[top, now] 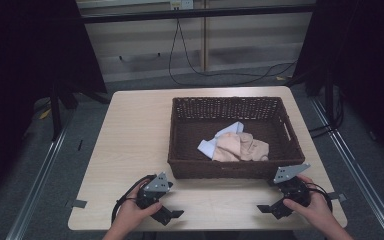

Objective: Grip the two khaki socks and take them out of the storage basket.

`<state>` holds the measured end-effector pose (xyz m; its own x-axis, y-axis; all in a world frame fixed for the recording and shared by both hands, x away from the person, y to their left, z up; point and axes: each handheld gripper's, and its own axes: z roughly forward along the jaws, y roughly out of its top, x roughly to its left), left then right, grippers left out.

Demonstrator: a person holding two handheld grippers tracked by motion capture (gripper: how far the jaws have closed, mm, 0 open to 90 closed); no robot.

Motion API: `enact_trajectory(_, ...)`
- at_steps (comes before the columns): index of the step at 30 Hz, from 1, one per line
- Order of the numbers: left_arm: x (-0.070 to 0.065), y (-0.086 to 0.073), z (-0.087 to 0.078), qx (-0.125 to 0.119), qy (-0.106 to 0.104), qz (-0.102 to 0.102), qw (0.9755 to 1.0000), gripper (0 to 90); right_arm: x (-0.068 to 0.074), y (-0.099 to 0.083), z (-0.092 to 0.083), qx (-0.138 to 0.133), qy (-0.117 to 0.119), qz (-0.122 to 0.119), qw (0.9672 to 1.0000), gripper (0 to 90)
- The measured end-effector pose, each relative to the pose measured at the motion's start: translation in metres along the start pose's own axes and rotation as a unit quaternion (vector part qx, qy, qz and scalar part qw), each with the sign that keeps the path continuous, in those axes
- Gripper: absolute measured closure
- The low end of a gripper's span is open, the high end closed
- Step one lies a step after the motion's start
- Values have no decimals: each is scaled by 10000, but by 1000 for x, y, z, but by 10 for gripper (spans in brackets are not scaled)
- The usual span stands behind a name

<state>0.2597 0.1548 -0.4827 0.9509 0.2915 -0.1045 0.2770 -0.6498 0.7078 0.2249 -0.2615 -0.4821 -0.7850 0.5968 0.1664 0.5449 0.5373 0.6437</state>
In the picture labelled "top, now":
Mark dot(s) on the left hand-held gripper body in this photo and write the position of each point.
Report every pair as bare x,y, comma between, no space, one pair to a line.
156,185

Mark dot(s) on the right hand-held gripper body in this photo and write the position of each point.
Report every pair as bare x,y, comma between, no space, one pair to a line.
291,188

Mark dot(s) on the light blue cloth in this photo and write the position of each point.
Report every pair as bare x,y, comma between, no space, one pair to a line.
208,146

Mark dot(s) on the peach cloth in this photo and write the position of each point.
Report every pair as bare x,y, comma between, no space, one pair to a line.
240,148

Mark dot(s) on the dark brown wicker basket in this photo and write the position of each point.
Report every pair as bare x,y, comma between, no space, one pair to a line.
196,133

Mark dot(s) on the person's left hand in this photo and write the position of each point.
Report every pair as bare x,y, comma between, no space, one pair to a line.
133,210

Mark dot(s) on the person's right hand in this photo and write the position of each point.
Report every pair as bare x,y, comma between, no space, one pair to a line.
313,210

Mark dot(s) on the grey tape piece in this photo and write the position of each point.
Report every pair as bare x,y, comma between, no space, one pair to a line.
338,196
77,203

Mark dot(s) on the black metal stand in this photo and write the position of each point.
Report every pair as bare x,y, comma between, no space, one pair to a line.
330,100
57,110

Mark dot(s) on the yellow floor tape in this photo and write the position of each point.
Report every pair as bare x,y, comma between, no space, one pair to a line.
281,78
45,114

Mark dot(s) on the dark curtain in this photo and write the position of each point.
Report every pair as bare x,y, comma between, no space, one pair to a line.
23,66
363,60

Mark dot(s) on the black horizontal bar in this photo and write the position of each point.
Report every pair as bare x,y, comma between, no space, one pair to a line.
196,14

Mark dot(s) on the metal floor rail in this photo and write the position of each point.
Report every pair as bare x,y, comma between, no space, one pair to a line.
36,186
363,176

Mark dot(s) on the wooden wall post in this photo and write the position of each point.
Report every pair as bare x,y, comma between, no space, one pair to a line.
205,36

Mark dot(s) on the white wall socket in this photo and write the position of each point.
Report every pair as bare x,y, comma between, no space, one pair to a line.
181,4

